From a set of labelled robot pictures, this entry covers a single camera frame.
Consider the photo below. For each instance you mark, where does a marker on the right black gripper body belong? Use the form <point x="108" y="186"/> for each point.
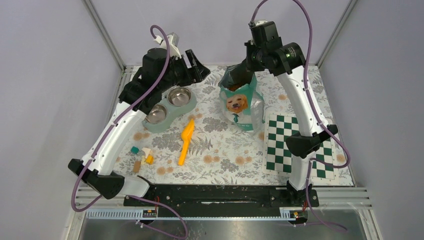
<point x="254" y="57"/>

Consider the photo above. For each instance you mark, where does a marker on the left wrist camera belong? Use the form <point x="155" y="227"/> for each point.
<point x="173" y="40"/>

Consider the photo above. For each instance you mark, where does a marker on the white toy block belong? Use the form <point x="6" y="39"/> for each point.
<point x="146" y="152"/>

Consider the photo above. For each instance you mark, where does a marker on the green dog food bag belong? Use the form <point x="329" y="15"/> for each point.
<point x="242" y="105"/>

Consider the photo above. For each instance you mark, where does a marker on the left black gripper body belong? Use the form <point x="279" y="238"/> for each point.
<point x="180" y="74"/>

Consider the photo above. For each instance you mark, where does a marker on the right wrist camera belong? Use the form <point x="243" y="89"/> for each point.
<point x="257" y="25"/>

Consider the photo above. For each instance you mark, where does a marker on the teal toy block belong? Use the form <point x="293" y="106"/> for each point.
<point x="134" y="150"/>

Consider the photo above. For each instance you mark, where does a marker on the green double pet bowl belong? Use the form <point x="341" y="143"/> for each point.
<point x="179" y="100"/>

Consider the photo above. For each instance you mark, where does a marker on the green white chessboard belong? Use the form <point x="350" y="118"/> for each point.
<point x="277" y="159"/>

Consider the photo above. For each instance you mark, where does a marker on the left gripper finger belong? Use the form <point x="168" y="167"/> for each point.
<point x="200" y="73"/>
<point x="193" y="60"/>

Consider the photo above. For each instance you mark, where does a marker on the yellow toy block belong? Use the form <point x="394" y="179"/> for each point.
<point x="149" y="160"/>

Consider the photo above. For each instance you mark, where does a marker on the orange plastic scoop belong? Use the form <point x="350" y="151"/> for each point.
<point x="186" y="137"/>

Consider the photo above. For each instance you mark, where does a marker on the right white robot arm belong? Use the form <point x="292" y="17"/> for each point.
<point x="266" y="51"/>

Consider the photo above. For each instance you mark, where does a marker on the brown wooden block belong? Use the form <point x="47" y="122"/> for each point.
<point x="136" y="166"/>

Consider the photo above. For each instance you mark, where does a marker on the floral tablecloth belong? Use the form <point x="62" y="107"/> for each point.
<point x="220" y="153"/>

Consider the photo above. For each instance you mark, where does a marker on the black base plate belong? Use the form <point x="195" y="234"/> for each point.
<point x="213" y="201"/>

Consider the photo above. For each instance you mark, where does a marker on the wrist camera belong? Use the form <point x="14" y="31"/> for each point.
<point x="173" y="40"/>
<point x="257" y="25"/>

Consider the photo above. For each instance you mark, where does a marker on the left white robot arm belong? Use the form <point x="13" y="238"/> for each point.
<point x="160" y="71"/>

